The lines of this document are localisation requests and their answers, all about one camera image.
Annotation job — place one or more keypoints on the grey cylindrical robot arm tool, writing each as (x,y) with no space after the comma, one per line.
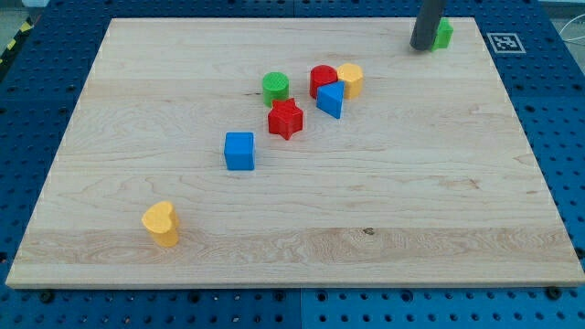
(426,24)

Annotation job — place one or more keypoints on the light wooden board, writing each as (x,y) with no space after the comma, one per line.
(427,179)

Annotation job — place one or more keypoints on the red star block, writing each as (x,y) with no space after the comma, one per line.
(285,118)

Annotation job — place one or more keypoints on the blue cube block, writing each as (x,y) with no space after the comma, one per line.
(239,151)

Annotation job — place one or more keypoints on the blue triangle block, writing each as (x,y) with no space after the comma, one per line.
(330,98)

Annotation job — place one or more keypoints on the green cylinder block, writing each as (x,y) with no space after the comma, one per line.
(275,87)

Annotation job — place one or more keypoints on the red cylinder block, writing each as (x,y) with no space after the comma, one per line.
(321,75)

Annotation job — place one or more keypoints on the yellow hexagon block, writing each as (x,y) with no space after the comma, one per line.
(353,77)

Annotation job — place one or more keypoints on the yellow heart block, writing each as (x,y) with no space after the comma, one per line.
(161,222)

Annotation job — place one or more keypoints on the green block behind tool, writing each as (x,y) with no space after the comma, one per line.
(443,35)

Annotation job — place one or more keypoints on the black white fiducial marker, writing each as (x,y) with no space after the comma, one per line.
(505,43)

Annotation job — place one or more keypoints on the yellow black hazard tape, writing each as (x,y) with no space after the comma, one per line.
(16,42)

